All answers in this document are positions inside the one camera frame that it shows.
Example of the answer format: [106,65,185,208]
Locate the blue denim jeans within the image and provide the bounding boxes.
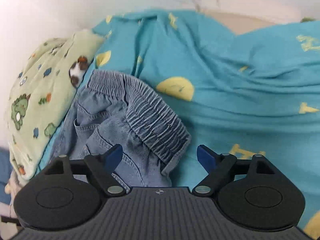
[50,70,191,188]

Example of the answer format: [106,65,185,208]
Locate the teal patterned bed sheet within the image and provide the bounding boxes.
[37,9,320,239]

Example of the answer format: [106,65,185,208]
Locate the green cartoon fleece blanket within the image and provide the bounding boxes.
[5,30,104,181]

